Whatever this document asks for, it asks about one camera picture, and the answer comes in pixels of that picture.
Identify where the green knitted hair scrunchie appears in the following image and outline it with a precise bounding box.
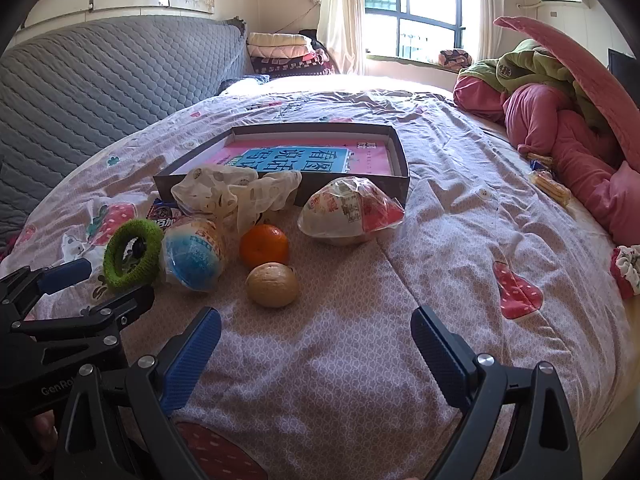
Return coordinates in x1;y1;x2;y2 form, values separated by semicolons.
103;218;165;291

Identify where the purple cookie packet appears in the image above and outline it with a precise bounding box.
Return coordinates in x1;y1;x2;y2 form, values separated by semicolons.
146;198;185;231

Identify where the cream curtain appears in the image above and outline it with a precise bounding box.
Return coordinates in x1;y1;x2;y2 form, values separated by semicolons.
316;0;368;77
472;0;506;61

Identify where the orange mandarin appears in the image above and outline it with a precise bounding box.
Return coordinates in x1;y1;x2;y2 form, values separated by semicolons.
239;224;290;269

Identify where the brown walnut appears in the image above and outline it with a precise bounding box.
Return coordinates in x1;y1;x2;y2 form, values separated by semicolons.
245;262;300;308

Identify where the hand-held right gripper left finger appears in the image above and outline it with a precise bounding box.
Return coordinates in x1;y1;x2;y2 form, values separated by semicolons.
54;306;223;480

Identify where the black television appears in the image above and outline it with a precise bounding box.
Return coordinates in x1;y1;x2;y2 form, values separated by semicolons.
607;48;636;91

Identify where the pink quilt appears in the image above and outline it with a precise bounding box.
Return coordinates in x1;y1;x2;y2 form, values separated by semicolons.
452;74;640;246

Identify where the green garment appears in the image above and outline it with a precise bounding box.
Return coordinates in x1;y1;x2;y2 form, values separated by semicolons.
457;39;608;133

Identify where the pink and blue book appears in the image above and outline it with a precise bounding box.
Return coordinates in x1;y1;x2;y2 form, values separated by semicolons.
177;135;393;176

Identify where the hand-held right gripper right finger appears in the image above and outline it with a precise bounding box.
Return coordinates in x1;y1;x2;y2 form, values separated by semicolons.
410;305;583;480

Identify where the white patterned cloth bag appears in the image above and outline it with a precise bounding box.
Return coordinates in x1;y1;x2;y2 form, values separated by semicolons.
171;164;304;233

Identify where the pink quilted pad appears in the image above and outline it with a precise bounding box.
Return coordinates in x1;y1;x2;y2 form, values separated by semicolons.
492;16;640;168

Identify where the stack of folded blankets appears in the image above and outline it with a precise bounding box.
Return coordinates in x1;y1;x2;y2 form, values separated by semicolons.
247;31;331;78

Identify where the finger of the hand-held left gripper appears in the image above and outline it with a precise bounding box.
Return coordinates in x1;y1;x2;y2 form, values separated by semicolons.
12;286;156;343
0;258;93;321

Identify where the patterned cushion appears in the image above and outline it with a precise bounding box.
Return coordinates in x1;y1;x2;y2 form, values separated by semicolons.
437;48;473;71

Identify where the dark shallow cardboard box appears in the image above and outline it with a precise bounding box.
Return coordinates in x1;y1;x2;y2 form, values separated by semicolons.
153;121;411;208

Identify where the floral frilled cloth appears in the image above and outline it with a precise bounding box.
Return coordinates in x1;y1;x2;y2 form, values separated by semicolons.
609;244;640;301

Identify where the grey quilted headboard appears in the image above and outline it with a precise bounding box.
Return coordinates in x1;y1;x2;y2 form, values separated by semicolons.
0;15;251;241

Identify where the blue toy egg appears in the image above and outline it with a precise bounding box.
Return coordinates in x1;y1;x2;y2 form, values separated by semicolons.
161;216;227;293

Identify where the person's left hand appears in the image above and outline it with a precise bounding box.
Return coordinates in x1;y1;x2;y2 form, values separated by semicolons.
25;410;59;456

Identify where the red toy egg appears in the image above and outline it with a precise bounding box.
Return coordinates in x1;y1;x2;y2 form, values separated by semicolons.
298;176;405;246

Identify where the dark framed window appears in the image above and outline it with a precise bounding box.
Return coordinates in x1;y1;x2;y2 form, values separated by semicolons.
361;0;481;63

